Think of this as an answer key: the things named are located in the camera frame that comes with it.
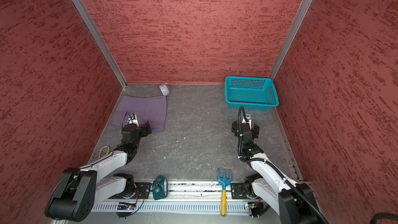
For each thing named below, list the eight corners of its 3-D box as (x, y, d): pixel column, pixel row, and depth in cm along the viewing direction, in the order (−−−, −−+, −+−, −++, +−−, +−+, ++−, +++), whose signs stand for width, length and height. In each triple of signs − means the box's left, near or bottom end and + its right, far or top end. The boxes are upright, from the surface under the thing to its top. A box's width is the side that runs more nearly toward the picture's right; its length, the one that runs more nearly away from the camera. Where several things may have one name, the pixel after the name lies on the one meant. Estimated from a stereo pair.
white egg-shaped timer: (164, 100, 114) (161, 90, 106) (161, 94, 117) (158, 85, 110) (170, 97, 116) (168, 88, 108) (167, 92, 119) (165, 83, 111)
